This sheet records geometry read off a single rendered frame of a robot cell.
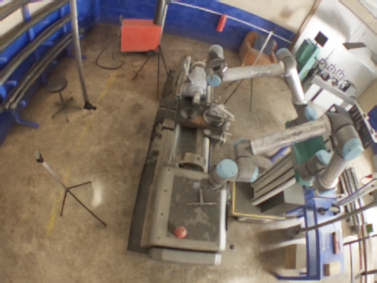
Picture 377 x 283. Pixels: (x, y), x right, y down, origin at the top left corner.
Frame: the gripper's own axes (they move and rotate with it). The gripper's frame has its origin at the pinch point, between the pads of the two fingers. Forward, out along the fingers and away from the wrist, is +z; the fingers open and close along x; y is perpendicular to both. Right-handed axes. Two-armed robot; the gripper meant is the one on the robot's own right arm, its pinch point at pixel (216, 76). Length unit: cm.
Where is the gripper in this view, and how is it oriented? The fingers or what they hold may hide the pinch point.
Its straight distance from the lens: 116.7
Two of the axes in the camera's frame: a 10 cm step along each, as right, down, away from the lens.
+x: -8.8, 1.9, 4.2
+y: 4.6, 5.4, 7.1
